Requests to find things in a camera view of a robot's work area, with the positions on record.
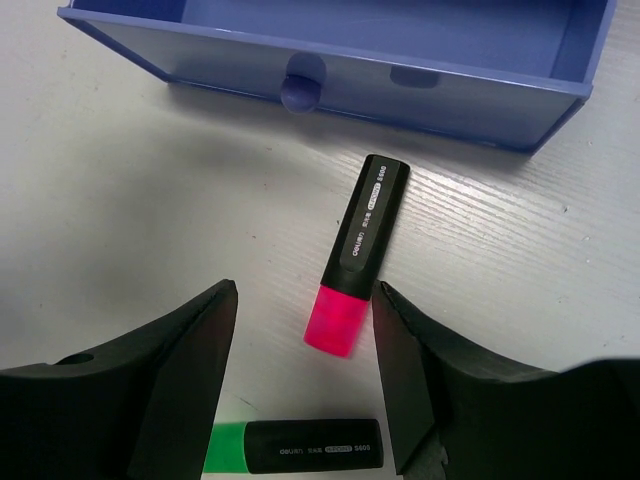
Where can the pink cap highlighter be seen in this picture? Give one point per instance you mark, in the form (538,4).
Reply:
(357,256)

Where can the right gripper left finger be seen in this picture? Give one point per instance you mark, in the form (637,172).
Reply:
(140,406)

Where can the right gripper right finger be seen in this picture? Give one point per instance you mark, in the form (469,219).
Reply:
(457,410)

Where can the green cap highlighter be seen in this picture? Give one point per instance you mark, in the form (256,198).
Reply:
(294,446)

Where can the blue wide drawer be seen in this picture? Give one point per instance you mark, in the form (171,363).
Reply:
(506,74)

